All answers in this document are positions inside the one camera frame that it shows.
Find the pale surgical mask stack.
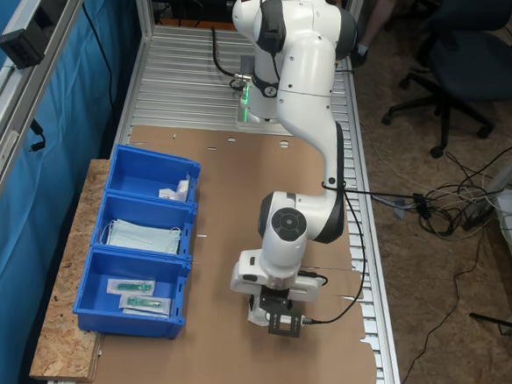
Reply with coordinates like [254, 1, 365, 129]
[98, 217, 183, 256]

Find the green printed clear packet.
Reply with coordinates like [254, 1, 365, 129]
[117, 294, 174, 318]
[106, 276, 157, 298]

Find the aluminium frame beam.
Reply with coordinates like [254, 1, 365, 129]
[0, 0, 99, 251]

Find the brown cardboard sheet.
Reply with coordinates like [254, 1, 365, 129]
[92, 251, 388, 384]
[117, 124, 374, 275]

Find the black hanging cable plug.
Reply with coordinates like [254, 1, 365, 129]
[27, 118, 50, 153]

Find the dark office chair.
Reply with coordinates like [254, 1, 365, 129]
[379, 0, 512, 165]

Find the person's leg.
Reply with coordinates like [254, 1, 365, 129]
[361, 0, 406, 49]

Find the black camera cable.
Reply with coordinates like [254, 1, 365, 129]
[299, 177, 423, 334]

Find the black floor cable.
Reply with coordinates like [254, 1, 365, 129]
[400, 220, 487, 384]

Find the floor power strip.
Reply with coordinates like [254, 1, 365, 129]
[462, 200, 499, 234]

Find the thick black base cable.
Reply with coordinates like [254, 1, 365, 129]
[206, 25, 256, 91]

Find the person's black shoe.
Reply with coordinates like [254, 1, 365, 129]
[349, 40, 371, 71]

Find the grey tape piece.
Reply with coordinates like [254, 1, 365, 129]
[392, 193, 409, 222]

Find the black power adapter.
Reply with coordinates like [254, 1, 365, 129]
[410, 192, 435, 221]

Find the black hanging power cable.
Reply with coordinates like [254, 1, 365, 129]
[71, 1, 124, 124]

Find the black stand foot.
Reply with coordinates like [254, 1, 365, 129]
[467, 309, 512, 338]

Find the white floor cable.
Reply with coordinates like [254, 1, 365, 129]
[355, 119, 494, 196]

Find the grey power strip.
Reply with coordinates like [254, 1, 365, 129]
[0, 0, 95, 75]

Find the floor cable tangle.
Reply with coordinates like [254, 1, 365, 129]
[410, 150, 506, 240]

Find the blue plastic bin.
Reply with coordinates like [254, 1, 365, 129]
[104, 142, 203, 206]
[89, 188, 199, 263]
[70, 245, 192, 341]

